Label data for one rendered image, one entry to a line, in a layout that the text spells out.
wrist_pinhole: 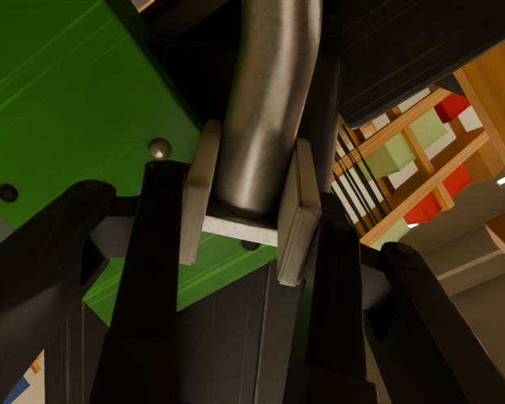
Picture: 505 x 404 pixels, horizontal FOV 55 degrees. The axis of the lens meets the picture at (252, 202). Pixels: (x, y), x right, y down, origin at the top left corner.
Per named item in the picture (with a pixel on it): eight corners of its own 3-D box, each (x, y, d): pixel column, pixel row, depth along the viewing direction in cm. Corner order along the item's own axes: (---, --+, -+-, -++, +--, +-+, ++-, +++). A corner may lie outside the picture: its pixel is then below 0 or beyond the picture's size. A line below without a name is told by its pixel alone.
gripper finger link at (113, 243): (166, 275, 14) (61, 255, 14) (189, 199, 19) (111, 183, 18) (173, 230, 13) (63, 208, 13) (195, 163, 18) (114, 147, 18)
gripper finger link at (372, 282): (319, 259, 14) (422, 281, 14) (309, 187, 18) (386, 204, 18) (305, 301, 14) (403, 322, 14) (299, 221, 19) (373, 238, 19)
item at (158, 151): (180, 147, 24) (175, 155, 23) (161, 159, 24) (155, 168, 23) (165, 127, 23) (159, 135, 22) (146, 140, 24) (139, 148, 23)
